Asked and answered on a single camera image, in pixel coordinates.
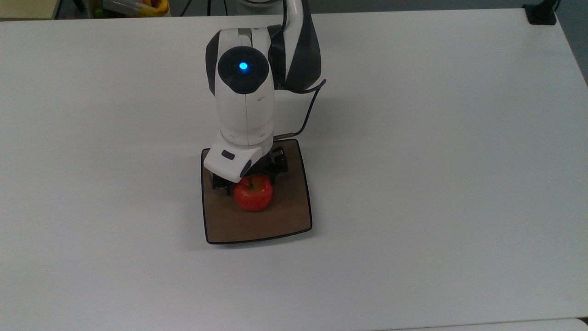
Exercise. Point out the square brown ceramic plate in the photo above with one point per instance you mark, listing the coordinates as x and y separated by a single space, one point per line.
259 220

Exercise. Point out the black table clamp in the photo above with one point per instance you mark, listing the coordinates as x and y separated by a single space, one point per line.
542 13

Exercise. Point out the yellow bin with items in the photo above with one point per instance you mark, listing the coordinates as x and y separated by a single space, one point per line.
131 7

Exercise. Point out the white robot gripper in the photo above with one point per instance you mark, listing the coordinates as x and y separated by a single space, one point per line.
229 163

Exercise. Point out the red apple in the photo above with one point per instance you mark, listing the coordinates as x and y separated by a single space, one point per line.
253 193

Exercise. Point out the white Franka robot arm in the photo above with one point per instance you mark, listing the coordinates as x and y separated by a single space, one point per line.
248 87

